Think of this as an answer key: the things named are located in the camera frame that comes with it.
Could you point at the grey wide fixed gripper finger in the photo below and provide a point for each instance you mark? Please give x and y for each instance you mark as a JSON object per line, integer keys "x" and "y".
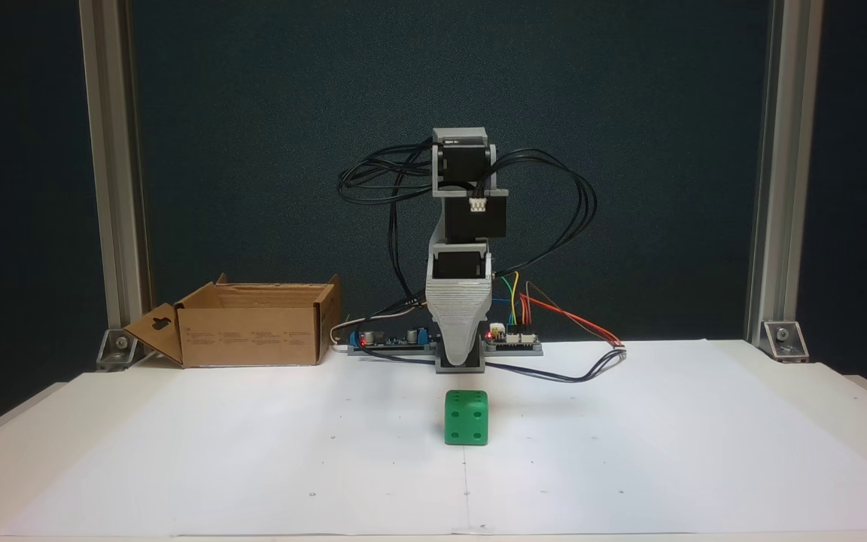
{"x": 460, "y": 316}

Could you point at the aluminium frame post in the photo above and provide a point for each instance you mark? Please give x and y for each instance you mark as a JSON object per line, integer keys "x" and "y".
{"x": 783, "y": 150}
{"x": 114, "y": 150}

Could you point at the green dice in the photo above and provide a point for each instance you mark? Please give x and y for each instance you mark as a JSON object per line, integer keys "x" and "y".
{"x": 466, "y": 418}

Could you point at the blue circuit board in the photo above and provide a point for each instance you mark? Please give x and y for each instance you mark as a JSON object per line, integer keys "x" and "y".
{"x": 388, "y": 343}

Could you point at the metal corner bracket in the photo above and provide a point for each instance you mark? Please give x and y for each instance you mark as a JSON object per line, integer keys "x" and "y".
{"x": 119, "y": 350}
{"x": 786, "y": 340}

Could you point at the brown cardboard box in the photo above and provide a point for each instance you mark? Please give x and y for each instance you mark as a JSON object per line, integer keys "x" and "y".
{"x": 253, "y": 339}

